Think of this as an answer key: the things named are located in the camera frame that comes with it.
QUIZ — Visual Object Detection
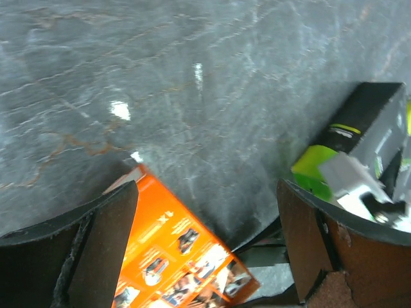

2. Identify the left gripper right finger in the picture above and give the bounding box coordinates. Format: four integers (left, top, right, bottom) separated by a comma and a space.
277, 180, 410, 307

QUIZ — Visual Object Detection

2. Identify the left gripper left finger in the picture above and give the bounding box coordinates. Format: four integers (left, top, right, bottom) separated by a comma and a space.
1, 181, 138, 307

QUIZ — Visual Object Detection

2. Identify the orange razor box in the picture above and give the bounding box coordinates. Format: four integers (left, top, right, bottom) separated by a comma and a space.
108, 164, 260, 307

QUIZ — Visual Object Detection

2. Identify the green black razor pack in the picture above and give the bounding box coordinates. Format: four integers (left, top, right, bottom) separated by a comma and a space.
292, 82, 410, 232

